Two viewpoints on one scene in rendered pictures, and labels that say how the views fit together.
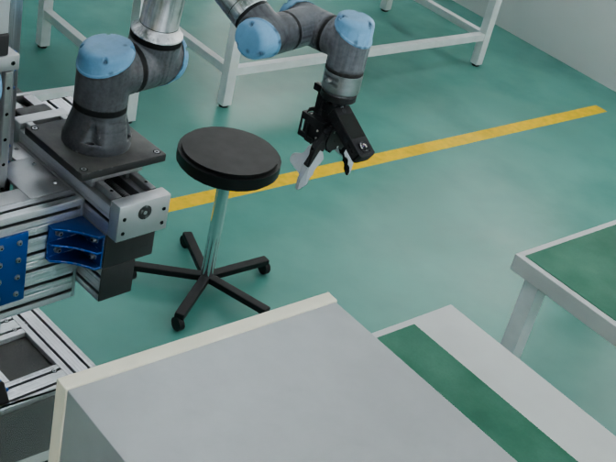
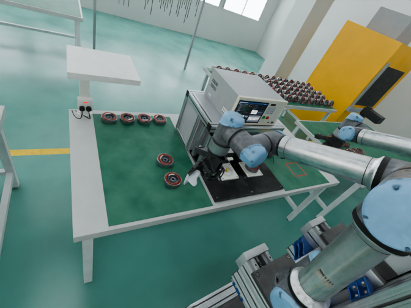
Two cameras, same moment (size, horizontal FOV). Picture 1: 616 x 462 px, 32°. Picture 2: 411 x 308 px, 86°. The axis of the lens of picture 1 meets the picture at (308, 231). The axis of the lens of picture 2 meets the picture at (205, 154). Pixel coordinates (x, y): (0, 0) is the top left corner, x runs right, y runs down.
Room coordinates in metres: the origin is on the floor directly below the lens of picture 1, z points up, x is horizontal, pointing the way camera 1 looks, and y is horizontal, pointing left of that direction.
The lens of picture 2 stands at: (2.56, 0.04, 1.82)
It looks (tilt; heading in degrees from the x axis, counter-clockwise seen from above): 38 degrees down; 186
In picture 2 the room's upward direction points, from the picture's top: 25 degrees clockwise
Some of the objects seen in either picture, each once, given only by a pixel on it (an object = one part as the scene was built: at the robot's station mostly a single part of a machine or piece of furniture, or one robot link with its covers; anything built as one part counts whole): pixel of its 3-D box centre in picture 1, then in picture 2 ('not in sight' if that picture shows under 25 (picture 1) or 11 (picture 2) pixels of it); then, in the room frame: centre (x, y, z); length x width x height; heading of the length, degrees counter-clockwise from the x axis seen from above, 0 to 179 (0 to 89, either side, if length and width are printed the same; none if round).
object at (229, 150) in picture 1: (222, 221); not in sight; (3.07, 0.29, 0.28); 0.54 x 0.49 x 0.56; 47
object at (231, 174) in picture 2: not in sight; (225, 171); (1.31, 0.10, 0.78); 0.15 x 0.15 x 0.01; 47
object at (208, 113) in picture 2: not in sight; (236, 111); (1.00, -0.05, 1.09); 0.68 x 0.44 x 0.05; 137
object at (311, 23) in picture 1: (303, 26); (251, 148); (1.95, 0.10, 1.45); 0.11 x 0.11 x 0.08; 59
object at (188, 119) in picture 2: not in sight; (187, 123); (1.18, -0.33, 0.91); 0.28 x 0.03 x 0.32; 47
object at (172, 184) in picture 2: not in sight; (172, 179); (1.63, -0.18, 0.77); 0.11 x 0.11 x 0.04
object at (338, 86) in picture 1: (340, 81); (220, 145); (1.91, 0.01, 1.37); 0.08 x 0.08 x 0.05
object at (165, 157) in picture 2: not in sight; (164, 160); (1.51, -0.31, 0.77); 0.11 x 0.11 x 0.04
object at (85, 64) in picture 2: not in sight; (101, 96); (1.48, -0.86, 0.98); 0.37 x 0.35 x 0.46; 137
